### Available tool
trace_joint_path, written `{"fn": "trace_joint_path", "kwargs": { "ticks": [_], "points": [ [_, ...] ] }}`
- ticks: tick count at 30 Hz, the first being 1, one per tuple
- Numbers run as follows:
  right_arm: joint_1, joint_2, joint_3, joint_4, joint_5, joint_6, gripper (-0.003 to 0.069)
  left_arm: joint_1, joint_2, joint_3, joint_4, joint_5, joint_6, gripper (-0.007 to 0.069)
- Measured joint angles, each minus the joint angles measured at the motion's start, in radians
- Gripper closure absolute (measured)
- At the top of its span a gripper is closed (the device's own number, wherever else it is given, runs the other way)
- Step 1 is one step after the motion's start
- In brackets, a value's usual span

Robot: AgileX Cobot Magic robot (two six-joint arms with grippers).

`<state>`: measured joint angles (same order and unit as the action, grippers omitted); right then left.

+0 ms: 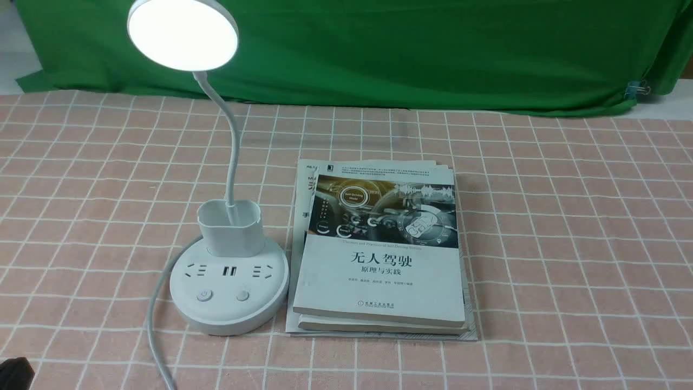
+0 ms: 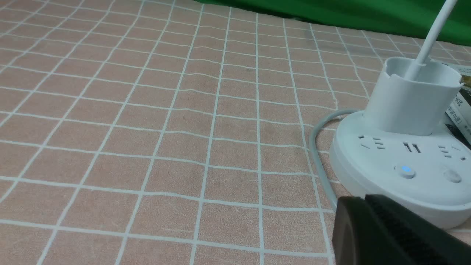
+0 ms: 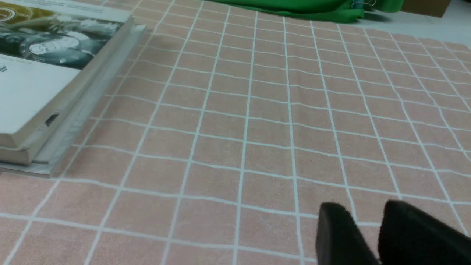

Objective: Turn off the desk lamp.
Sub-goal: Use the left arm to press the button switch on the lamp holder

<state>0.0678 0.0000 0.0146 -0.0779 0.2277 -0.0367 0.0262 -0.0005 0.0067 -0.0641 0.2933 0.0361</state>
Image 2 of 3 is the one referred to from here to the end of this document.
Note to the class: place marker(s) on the pink checkered tablecloth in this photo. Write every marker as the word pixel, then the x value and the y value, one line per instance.
pixel 170 132

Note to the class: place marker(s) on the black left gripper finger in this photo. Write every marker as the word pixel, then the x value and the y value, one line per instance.
pixel 376 230

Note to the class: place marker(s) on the green backdrop cloth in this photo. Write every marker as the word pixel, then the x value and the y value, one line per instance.
pixel 411 18

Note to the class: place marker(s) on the white desk lamp with sockets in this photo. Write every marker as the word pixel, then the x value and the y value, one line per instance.
pixel 396 146

